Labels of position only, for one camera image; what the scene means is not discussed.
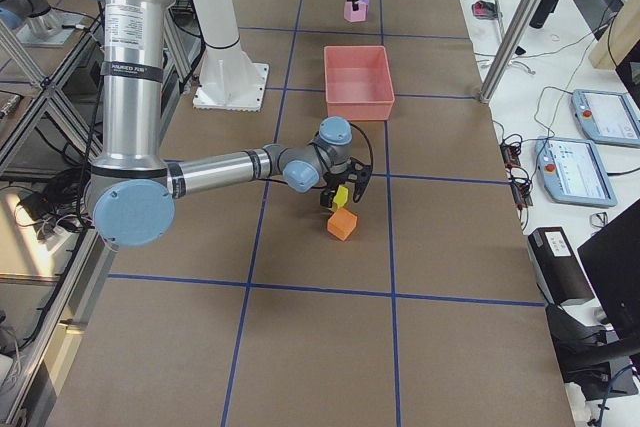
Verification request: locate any yellow foam block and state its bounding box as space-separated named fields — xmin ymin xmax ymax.
xmin=331 ymin=185 xmax=349 ymax=212

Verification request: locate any pink foam block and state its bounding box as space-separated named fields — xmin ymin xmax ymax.
xmin=343 ymin=1 xmax=369 ymax=23

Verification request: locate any pink plastic bin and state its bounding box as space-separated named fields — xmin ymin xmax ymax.
xmin=323 ymin=45 xmax=395 ymax=121

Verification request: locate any orange foam block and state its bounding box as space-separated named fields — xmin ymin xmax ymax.
xmin=327 ymin=208 xmax=358 ymax=241

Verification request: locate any grey pink pouch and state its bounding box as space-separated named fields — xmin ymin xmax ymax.
xmin=471 ymin=0 xmax=497 ymax=21

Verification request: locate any aluminium rod on table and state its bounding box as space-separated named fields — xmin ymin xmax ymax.
xmin=494 ymin=0 xmax=505 ymax=43

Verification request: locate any black water bottle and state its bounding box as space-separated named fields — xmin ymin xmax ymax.
xmin=529 ymin=0 xmax=559 ymax=29

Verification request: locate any near teach pendant tablet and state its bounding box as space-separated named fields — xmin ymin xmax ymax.
xmin=535 ymin=137 xmax=618 ymax=208

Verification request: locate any teach pendant tablet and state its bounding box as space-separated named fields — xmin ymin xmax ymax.
xmin=571 ymin=89 xmax=639 ymax=148
xmin=535 ymin=137 xmax=618 ymax=208

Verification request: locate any black power adapter box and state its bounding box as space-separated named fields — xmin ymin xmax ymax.
xmin=527 ymin=227 xmax=595 ymax=307

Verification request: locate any far teach pendant tablet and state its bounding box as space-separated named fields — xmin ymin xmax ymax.
xmin=571 ymin=89 xmax=639 ymax=148

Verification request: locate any black monitor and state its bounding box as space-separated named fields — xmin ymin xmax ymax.
xmin=578 ymin=201 xmax=639 ymax=337

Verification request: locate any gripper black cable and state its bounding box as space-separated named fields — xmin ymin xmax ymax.
xmin=259 ymin=121 xmax=375 ymax=186

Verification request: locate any white camera stand pillar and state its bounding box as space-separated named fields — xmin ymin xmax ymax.
xmin=193 ymin=0 xmax=269 ymax=111

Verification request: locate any aluminium frame post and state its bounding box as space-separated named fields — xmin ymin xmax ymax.
xmin=478 ymin=0 xmax=541 ymax=104

